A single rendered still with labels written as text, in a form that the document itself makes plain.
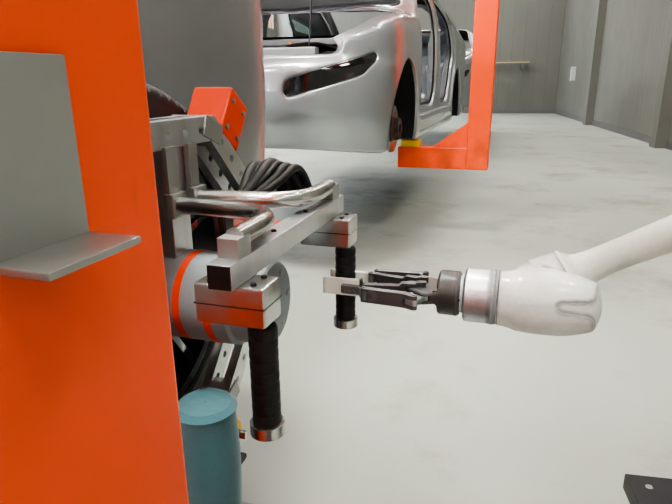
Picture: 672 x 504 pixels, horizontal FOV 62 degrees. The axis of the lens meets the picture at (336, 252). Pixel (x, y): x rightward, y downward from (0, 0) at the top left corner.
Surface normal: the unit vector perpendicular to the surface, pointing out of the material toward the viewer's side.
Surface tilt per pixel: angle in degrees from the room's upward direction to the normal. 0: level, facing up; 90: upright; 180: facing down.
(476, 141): 90
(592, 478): 0
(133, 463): 90
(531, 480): 0
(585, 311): 78
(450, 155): 90
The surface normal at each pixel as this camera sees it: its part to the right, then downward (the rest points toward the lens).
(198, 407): -0.01, -0.96
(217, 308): -0.30, 0.28
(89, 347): 0.95, 0.08
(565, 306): -0.14, 0.03
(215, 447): 0.46, 0.21
